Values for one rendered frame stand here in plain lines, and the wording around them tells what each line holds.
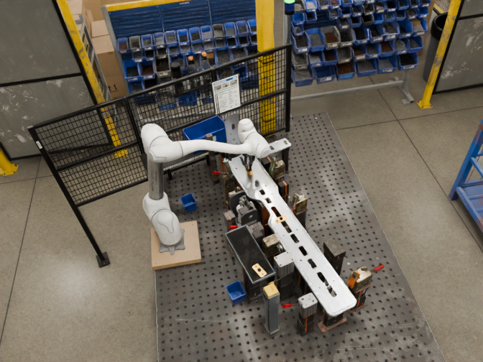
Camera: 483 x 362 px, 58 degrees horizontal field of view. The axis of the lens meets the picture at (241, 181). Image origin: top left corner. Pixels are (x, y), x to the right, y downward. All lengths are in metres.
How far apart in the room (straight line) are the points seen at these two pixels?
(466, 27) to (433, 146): 1.22
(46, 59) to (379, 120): 3.48
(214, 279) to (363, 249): 1.03
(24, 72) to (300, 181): 2.67
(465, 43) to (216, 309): 3.77
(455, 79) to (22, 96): 4.51
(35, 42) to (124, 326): 2.51
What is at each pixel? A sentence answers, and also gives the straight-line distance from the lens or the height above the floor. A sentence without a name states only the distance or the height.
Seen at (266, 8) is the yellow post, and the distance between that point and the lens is 3.19.
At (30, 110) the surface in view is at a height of 0.73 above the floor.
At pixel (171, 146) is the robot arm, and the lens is 2.58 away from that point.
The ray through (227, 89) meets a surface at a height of 1.34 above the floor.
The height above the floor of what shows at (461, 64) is 0.49.
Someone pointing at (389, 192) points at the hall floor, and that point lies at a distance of 4.43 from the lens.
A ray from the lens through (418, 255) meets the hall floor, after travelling 4.05.
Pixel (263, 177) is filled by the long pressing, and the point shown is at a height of 1.00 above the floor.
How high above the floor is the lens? 3.25
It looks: 47 degrees down
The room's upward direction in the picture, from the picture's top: 5 degrees counter-clockwise
